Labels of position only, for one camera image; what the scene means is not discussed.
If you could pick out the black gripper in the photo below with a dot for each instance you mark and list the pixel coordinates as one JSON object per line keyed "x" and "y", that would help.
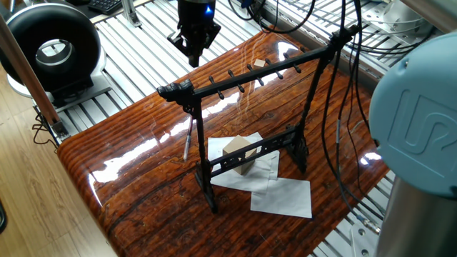
{"x": 198, "y": 14}

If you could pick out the thin calligraphy brush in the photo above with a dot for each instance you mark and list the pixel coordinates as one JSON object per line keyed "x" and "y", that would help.
{"x": 188, "y": 143}

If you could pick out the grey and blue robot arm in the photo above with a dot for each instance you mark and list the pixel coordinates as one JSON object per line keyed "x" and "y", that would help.
{"x": 414, "y": 107}

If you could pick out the grey robot base column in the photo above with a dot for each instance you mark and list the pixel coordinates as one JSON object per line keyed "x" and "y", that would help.
{"x": 428, "y": 225}

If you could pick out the black metal pen rack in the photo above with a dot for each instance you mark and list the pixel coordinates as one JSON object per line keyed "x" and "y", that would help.
{"x": 250, "y": 80}

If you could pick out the small wooden cube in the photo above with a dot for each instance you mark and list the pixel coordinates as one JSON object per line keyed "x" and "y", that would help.
{"x": 259, "y": 64}

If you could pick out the black keyboard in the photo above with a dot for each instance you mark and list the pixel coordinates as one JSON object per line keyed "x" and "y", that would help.
{"x": 107, "y": 6}

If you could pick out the white paper sheet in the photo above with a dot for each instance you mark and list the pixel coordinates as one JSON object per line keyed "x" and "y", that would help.
{"x": 265, "y": 165}
{"x": 218, "y": 146}
{"x": 285, "y": 198}

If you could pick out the large wooden block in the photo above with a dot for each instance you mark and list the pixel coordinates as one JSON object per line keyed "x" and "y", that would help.
{"x": 238, "y": 157}

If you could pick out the brown wooden pole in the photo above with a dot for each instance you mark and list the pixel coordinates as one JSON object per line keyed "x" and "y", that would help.
{"x": 28, "y": 71}

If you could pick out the black round duct fan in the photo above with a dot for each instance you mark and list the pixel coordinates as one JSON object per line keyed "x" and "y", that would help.
{"x": 21, "y": 36}

